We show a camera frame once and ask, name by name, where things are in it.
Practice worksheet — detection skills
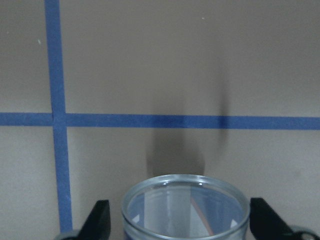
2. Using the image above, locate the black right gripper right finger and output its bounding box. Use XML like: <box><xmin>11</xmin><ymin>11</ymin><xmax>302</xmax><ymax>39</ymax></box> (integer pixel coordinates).
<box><xmin>249</xmin><ymin>197</ymin><xmax>300</xmax><ymax>240</ymax></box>

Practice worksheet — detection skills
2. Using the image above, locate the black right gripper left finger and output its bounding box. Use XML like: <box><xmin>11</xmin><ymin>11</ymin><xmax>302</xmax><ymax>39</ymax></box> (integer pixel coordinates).
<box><xmin>75</xmin><ymin>199</ymin><xmax>111</xmax><ymax>240</ymax></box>

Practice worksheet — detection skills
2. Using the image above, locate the clear tennis ball can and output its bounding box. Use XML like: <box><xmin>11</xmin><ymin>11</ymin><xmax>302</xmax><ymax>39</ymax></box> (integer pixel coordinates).
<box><xmin>121</xmin><ymin>174</ymin><xmax>250</xmax><ymax>240</ymax></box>

